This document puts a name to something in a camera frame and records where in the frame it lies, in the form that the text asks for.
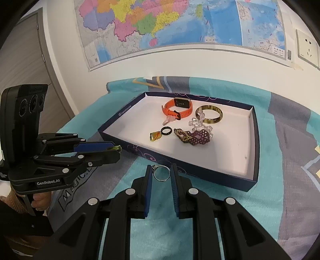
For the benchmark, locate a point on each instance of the orange smart watch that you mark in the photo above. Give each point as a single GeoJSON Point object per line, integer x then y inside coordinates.
{"type": "Point", "coordinates": [170, 105]}

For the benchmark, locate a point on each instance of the blue world wall map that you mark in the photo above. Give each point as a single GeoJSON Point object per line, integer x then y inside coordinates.
{"type": "Point", "coordinates": [262, 22]}

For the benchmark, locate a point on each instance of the green gemstone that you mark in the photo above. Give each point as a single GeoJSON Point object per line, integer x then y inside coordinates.
{"type": "Point", "coordinates": [115, 148]}

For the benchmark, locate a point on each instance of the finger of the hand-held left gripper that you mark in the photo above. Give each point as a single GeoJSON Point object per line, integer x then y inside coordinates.
{"type": "Point", "coordinates": [105, 157]}
{"type": "Point", "coordinates": [95, 146]}

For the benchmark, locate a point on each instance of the grey door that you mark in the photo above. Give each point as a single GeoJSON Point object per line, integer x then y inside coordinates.
{"type": "Point", "coordinates": [22, 60]}

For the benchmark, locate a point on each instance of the gold bangle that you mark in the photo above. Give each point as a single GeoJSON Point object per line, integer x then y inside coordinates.
{"type": "Point", "coordinates": [217, 119]}

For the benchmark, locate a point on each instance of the white wall socket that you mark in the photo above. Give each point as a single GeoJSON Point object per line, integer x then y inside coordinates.
{"type": "Point", "coordinates": [307, 46]}

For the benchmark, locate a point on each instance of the teal and grey printed blanket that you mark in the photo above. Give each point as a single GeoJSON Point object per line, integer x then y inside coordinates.
{"type": "Point", "coordinates": [287, 150]}

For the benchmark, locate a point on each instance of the person's left hand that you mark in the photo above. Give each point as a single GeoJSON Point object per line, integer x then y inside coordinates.
{"type": "Point", "coordinates": [42, 200]}

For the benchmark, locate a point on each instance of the dark blue box tray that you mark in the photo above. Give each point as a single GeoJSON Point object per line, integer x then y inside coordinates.
{"type": "Point", "coordinates": [225, 155]}

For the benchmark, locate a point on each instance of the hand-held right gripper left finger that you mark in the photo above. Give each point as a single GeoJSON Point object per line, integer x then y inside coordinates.
{"type": "Point", "coordinates": [149, 192]}

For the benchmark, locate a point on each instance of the pink stone pendant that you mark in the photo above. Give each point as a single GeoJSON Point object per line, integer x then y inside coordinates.
{"type": "Point", "coordinates": [168, 120]}

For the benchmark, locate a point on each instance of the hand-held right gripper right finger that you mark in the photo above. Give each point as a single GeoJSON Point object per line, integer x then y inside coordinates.
{"type": "Point", "coordinates": [175, 190]}

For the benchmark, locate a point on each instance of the tape strip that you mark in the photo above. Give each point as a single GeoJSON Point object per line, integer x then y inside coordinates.
{"type": "Point", "coordinates": [297, 65]}

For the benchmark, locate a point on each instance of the amber gemstone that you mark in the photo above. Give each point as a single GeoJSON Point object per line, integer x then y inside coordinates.
{"type": "Point", "coordinates": [155, 136]}

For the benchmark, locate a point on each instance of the colourful country wall map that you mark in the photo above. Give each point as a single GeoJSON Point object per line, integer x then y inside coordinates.
{"type": "Point", "coordinates": [150, 25]}

